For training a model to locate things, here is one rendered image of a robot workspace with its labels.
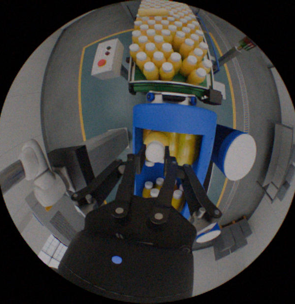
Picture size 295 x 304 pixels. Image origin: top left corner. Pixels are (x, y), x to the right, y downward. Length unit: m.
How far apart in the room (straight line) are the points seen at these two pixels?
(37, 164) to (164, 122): 0.61
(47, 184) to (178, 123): 0.64
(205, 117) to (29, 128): 3.00
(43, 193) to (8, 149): 2.25
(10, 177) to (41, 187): 0.22
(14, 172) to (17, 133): 2.29
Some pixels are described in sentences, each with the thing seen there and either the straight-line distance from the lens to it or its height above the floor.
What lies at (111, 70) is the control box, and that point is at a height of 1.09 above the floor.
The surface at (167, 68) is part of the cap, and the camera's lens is 0.43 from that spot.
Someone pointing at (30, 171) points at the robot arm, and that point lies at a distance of 0.62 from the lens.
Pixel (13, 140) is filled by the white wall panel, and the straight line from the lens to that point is 2.82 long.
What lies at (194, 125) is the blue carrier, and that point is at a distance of 0.25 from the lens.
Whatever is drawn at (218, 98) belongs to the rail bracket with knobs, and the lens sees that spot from 0.55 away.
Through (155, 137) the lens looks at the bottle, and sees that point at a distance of 0.24.
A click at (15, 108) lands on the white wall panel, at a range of 2.99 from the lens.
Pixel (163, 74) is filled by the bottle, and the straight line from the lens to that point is 0.46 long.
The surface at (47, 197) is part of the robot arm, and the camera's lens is 0.65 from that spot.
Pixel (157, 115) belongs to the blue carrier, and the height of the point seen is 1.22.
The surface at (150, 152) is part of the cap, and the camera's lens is 0.22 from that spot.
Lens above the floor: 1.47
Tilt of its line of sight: 69 degrees down
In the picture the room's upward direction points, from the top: 160 degrees counter-clockwise
